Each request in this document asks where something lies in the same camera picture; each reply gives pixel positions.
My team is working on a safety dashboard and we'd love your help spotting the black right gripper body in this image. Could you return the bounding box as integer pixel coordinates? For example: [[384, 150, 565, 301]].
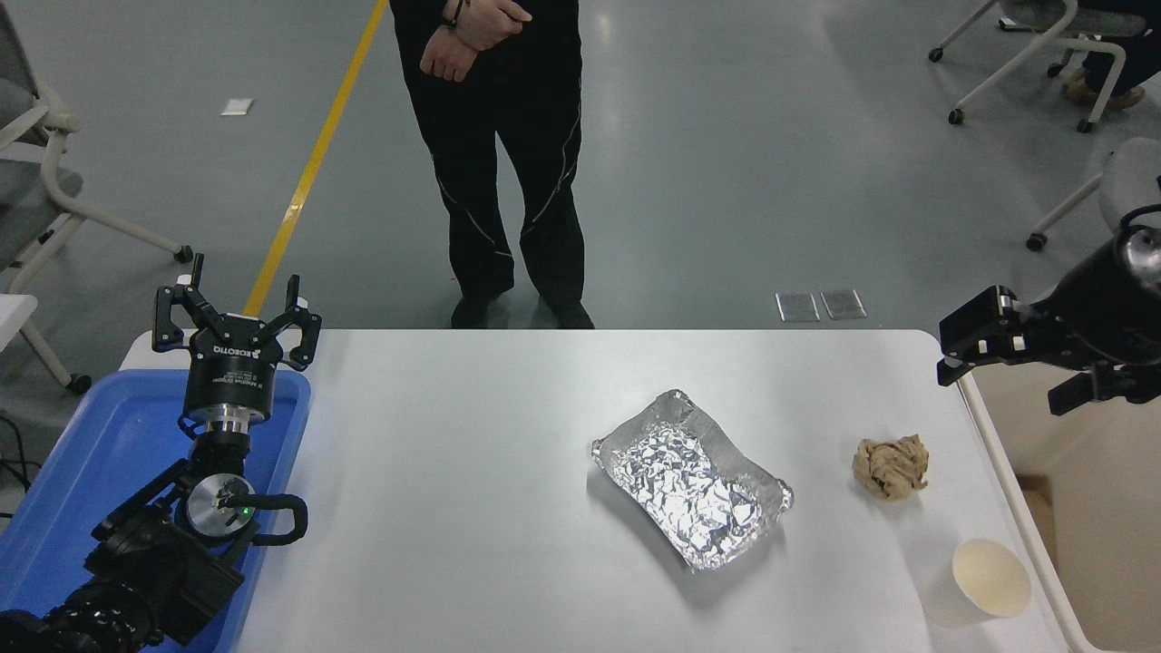
[[1034, 243, 1161, 369]]

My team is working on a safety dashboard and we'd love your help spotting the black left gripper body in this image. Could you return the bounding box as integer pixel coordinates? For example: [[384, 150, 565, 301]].
[[181, 313, 277, 427]]

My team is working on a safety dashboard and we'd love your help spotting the white paper cup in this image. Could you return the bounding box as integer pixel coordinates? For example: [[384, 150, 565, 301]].
[[921, 539, 1033, 629]]

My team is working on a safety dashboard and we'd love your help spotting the standing person's left hand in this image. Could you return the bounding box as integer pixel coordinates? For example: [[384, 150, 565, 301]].
[[420, 25, 482, 84]]

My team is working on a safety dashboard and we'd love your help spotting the standing person's right hand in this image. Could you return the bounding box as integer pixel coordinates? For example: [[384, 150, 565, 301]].
[[451, 0, 534, 52]]

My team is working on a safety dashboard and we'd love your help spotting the large pale bin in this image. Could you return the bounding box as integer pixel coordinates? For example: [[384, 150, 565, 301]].
[[952, 358, 1161, 653]]

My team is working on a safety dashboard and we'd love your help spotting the grey white office chair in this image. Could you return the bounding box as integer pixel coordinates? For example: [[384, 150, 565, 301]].
[[1025, 138, 1161, 253], [0, 0, 194, 396], [927, 0, 1148, 134]]

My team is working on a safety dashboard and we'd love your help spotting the blue plastic tray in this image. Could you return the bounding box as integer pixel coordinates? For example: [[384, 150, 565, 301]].
[[0, 367, 312, 653]]

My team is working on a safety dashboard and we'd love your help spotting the crumpled tan paper ball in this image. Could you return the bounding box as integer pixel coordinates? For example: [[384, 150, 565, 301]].
[[852, 434, 931, 502]]

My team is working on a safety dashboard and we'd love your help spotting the white side table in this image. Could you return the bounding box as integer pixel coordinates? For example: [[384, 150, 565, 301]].
[[0, 293, 41, 353]]

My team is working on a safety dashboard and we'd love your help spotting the seated person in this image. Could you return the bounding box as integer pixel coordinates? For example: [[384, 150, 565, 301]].
[[1063, 0, 1161, 112]]

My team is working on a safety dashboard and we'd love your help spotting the standing person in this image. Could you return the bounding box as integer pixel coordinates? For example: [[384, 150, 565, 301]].
[[388, 0, 597, 330]]

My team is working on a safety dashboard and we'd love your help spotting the crumpled foil tray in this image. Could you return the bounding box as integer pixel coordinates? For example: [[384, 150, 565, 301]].
[[591, 390, 795, 572]]

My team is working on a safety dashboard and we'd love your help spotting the black floor cable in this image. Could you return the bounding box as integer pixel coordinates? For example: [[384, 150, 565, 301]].
[[0, 413, 42, 522]]

